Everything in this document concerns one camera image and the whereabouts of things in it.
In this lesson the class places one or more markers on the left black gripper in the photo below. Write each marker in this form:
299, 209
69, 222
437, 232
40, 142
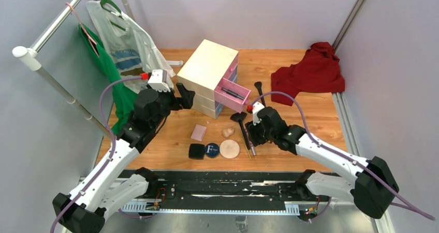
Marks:
186, 97

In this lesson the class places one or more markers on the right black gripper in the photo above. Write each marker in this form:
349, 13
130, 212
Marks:
253, 131

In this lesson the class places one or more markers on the white mini drawer cabinet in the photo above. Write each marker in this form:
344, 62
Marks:
202, 72

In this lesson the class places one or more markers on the black mascara tube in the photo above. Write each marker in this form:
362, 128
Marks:
232, 93

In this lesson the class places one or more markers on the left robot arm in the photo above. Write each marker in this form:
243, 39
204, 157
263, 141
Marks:
87, 207

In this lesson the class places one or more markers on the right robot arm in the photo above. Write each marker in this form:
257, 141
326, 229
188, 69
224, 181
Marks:
367, 183

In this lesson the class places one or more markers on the black fan makeup brush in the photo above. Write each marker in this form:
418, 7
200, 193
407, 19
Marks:
239, 118

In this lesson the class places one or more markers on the beige makeup sponge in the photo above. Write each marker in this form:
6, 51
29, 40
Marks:
226, 133

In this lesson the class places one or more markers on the silver maroon mascara tube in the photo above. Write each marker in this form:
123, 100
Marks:
250, 143

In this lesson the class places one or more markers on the round beige powder puff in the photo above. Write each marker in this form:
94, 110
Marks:
229, 149

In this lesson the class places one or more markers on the pink square pad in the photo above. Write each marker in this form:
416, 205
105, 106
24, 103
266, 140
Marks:
198, 132

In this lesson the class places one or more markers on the round navy compact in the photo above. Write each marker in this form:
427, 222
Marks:
212, 150

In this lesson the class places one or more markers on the black square compact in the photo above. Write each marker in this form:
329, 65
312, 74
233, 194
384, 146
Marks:
196, 151

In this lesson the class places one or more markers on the green cloth bag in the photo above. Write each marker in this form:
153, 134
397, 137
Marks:
123, 97

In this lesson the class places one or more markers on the white plastic bag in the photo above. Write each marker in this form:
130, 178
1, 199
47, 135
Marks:
132, 51

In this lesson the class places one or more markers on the red cloth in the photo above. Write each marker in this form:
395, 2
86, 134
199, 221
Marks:
318, 72

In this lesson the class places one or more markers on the pink clothes hanger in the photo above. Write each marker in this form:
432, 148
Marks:
90, 39

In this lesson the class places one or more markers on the green clothes hanger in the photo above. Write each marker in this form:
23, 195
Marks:
112, 8

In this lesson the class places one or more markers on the thin gold brush handle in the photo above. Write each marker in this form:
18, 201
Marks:
245, 145

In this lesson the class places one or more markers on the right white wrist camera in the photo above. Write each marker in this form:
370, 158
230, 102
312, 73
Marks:
254, 109

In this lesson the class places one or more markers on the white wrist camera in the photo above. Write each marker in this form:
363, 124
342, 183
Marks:
158, 80
254, 109

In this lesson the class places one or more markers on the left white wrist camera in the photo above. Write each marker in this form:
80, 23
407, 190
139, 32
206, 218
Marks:
158, 80

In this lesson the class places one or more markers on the aluminium frame rail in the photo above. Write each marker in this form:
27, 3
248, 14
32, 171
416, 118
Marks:
384, 224

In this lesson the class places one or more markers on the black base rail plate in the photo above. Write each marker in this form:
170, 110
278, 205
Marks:
227, 191

